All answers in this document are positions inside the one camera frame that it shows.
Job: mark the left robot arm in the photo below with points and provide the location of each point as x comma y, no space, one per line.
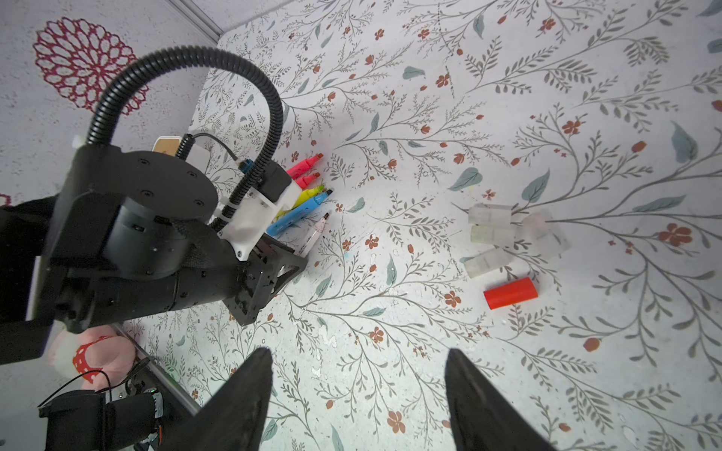
127,237

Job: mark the red pen cap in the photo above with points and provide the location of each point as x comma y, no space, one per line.
516,292

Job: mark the aluminium frame corner post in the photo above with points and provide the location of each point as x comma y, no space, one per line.
197,18

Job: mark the red-pink highlighter pen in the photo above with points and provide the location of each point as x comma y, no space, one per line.
305,181

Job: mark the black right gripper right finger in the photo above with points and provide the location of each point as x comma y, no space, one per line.
480,417

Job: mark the blue highlighter pen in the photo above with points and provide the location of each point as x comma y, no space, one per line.
298,214

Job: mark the yellow highlighter pen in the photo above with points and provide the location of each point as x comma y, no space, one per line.
305,196

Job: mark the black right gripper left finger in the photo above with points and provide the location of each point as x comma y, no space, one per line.
235,417

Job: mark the white red-tipped marker pen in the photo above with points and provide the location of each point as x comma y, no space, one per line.
312,237

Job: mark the pink plush toy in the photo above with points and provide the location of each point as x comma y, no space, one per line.
100,355

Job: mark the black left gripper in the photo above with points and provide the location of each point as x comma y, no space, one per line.
270,267

